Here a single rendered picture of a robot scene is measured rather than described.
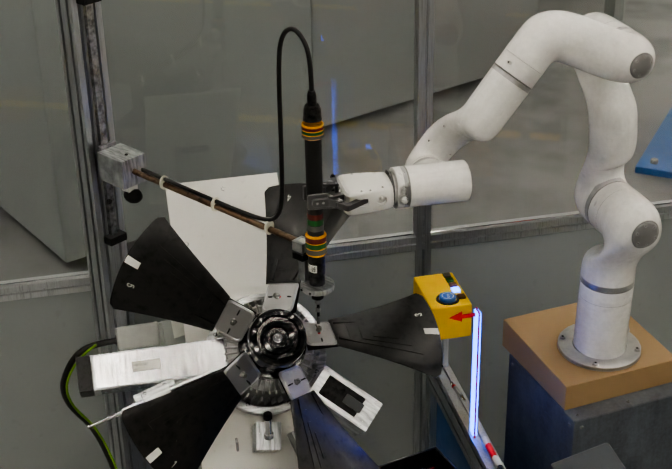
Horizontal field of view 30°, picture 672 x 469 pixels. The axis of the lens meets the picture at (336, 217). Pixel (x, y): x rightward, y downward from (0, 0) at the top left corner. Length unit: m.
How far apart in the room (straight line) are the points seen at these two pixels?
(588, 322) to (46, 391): 1.47
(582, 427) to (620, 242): 0.44
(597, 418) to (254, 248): 0.86
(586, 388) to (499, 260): 0.76
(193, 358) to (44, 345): 0.78
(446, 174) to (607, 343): 0.63
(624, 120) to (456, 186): 0.38
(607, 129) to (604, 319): 0.47
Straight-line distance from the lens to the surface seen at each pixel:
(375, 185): 2.47
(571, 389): 2.85
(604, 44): 2.50
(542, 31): 2.47
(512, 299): 3.61
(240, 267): 2.87
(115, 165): 2.91
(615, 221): 2.70
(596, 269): 2.81
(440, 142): 2.59
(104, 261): 3.11
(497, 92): 2.47
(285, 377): 2.60
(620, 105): 2.63
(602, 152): 2.67
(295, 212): 2.70
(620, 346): 2.93
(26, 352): 3.42
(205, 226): 2.88
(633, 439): 2.98
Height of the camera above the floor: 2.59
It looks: 27 degrees down
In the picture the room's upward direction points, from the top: 1 degrees counter-clockwise
